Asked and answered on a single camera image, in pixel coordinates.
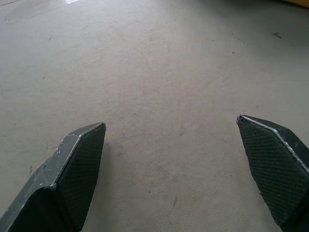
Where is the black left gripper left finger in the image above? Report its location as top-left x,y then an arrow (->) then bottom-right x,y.
0,122 -> 106,232

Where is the yellow object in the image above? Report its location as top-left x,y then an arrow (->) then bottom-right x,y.
281,0 -> 309,6

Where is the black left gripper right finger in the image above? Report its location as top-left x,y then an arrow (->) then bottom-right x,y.
236,115 -> 309,232

